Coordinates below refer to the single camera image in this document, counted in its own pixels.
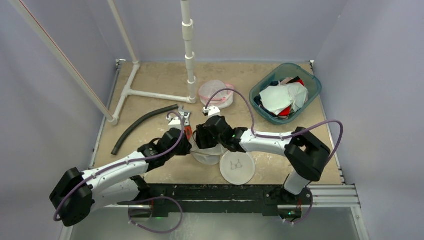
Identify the pink-trimmed mesh laundry bag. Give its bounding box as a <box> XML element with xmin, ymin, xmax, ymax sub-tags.
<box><xmin>198</xmin><ymin>79</ymin><xmax>235</xmax><ymax>109</ymax></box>

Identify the pale mint green bra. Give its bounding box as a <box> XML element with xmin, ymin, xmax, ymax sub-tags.
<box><xmin>259</xmin><ymin>82</ymin><xmax>309</xmax><ymax>115</ymax></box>

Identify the teal plastic bin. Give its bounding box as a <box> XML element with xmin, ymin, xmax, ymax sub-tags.
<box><xmin>249</xmin><ymin>63</ymin><xmax>322</xmax><ymax>126</ymax></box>

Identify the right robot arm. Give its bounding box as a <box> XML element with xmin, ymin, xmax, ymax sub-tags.
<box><xmin>195</xmin><ymin>115</ymin><xmax>333</xmax><ymax>204</ymax></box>

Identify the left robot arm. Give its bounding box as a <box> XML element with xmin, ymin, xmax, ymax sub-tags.
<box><xmin>49</xmin><ymin>128</ymin><xmax>192</xmax><ymax>227</ymax></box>

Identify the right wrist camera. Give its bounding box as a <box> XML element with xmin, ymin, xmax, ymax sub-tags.
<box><xmin>202</xmin><ymin>105</ymin><xmax>221</xmax><ymax>118</ymax></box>

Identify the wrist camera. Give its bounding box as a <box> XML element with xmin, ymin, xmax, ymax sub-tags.
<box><xmin>166</xmin><ymin>114</ymin><xmax>185</xmax><ymax>131</ymax></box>
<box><xmin>202</xmin><ymin>105</ymin><xmax>221</xmax><ymax>118</ymax></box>

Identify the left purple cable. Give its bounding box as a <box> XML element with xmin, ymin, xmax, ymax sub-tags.
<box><xmin>52</xmin><ymin>110</ymin><xmax>186</xmax><ymax>222</ymax></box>

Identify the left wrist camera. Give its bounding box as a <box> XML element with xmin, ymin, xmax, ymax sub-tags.
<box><xmin>166</xmin><ymin>114</ymin><xmax>185</xmax><ymax>131</ymax></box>

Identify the red-handled adjustable wrench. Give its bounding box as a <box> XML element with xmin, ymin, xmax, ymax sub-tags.
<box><xmin>178</xmin><ymin>105</ymin><xmax>193</xmax><ymax>140</ymax></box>

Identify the black foam hose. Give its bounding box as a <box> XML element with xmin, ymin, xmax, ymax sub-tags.
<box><xmin>110</xmin><ymin>103</ymin><xmax>180</xmax><ymax>157</ymax></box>

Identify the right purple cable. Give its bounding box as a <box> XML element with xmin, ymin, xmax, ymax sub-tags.
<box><xmin>204</xmin><ymin>88</ymin><xmax>345</xmax><ymax>167</ymax></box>

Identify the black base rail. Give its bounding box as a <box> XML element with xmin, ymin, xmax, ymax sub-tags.
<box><xmin>130</xmin><ymin>183</ymin><xmax>311</xmax><ymax>218</ymax></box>

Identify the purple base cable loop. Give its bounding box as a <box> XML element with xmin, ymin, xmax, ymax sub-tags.
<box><xmin>127</xmin><ymin>197</ymin><xmax>184</xmax><ymax>234</ymax></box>

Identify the white PVC pipe frame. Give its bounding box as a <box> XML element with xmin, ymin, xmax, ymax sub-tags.
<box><xmin>9</xmin><ymin>0</ymin><xmax>197</xmax><ymax>126</ymax></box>

